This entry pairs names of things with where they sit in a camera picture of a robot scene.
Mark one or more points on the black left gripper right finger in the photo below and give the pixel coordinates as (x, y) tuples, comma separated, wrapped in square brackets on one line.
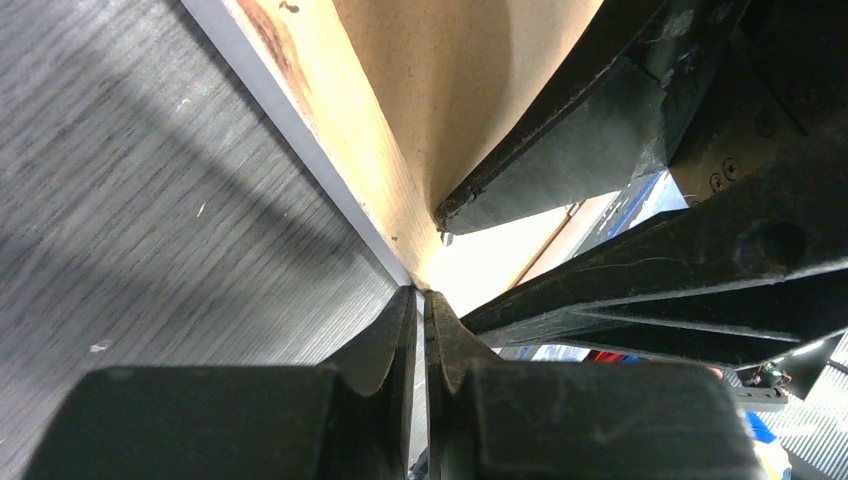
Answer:
[(489, 418)]

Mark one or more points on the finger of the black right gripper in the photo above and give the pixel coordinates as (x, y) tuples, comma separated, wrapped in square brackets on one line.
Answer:
[(751, 273), (614, 110)]

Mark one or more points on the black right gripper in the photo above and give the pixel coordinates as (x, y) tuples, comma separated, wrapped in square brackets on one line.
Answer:
[(784, 74)]

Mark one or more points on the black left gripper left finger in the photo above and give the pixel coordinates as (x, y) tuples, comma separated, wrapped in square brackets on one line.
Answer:
[(347, 417)]

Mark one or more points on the light wooden picture frame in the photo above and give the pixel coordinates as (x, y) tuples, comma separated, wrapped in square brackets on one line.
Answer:
[(298, 63)]

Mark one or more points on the brown fibreboard backing board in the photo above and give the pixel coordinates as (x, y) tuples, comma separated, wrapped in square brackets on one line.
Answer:
[(451, 78)]

